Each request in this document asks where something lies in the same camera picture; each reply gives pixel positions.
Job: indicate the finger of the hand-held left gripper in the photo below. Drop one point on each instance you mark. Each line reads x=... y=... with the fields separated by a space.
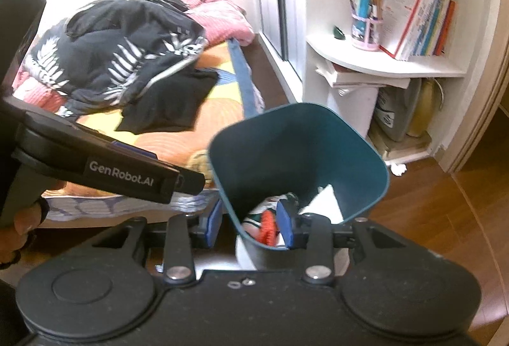
x=191 y=183

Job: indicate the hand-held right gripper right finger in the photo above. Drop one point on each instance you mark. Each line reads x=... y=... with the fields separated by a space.
x=285 y=224

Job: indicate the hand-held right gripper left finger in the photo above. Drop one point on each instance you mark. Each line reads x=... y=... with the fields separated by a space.
x=212 y=224

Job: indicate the silver green snack packet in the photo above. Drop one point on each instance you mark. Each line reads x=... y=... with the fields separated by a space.
x=252 y=220

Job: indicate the teal plastic waste bin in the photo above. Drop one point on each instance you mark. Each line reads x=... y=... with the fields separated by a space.
x=302 y=147

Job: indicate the person's left hand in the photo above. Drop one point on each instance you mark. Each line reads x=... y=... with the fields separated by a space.
x=24 y=234

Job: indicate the red ridged plastic item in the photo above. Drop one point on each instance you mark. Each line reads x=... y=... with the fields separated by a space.
x=268 y=228

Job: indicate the flat white paper sheet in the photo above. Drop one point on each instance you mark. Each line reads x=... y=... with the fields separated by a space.
x=326 y=203

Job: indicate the colourful patterned bed quilt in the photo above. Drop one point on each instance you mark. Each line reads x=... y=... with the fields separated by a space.
x=159 y=143

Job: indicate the plain black cloth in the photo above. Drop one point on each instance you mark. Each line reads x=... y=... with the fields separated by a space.
x=171 y=103

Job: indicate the crumpled white paper scrap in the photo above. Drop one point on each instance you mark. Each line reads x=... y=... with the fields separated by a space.
x=397 y=170

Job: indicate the black leaf-print garment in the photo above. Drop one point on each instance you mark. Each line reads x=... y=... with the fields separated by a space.
x=119 y=40

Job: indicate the grey plastic jug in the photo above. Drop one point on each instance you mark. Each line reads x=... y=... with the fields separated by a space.
x=395 y=111

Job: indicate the stack of white papers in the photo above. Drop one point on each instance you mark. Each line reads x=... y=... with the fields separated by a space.
x=358 y=77

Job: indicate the pink knit blanket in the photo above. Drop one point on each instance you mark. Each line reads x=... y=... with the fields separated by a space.
x=222 y=16

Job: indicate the white corner bookshelf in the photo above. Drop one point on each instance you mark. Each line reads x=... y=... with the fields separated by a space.
x=358 y=59

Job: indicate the gold thermos flask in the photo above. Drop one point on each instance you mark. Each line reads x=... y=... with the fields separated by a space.
x=425 y=107

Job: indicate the white sliding wardrobe door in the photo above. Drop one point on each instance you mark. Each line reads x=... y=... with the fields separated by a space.
x=278 y=12

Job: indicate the small green ornament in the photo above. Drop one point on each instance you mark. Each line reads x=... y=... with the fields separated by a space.
x=340 y=34

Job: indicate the pink pen holder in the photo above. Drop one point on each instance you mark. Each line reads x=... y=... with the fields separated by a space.
x=366 y=32

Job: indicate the row of books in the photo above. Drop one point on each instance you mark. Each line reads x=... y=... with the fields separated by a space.
x=421 y=24

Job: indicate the beige door frame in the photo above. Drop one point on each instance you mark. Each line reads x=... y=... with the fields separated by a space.
x=481 y=91

